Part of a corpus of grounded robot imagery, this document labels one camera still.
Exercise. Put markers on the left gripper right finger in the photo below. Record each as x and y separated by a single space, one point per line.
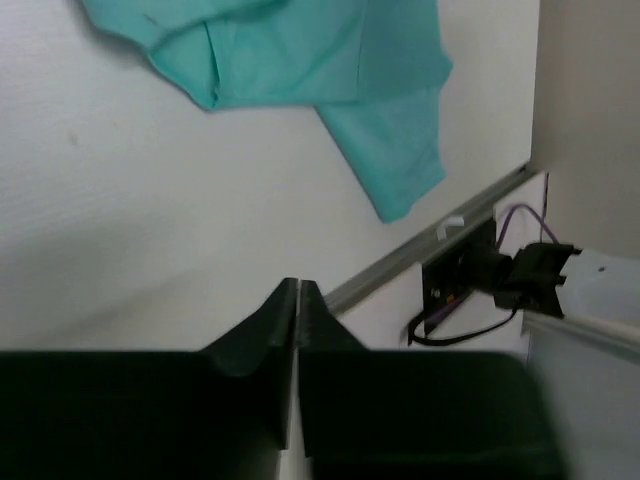
402 414

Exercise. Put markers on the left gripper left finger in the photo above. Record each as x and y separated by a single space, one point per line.
220 412

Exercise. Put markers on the teal t shirt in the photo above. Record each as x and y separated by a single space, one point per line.
372 70

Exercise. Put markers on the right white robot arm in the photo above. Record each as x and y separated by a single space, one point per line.
580 291

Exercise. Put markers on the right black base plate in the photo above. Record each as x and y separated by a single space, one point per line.
443 291

